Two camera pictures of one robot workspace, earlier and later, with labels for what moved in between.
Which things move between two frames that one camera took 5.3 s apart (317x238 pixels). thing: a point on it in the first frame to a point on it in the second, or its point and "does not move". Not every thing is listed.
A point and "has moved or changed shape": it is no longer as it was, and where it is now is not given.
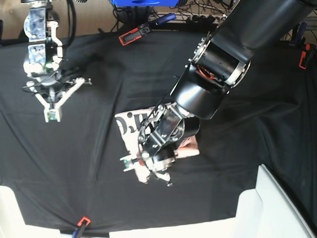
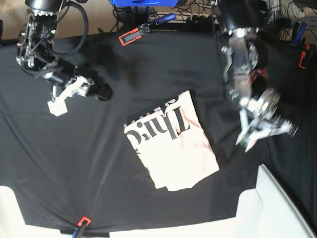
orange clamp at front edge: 83,222 does not move
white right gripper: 144,167 to 257,129
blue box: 145,3 does not move
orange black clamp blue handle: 137,32 does not move
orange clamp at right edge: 302,63 does not move
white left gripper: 52,99 to 57,105
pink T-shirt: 130,124 has moved or changed shape
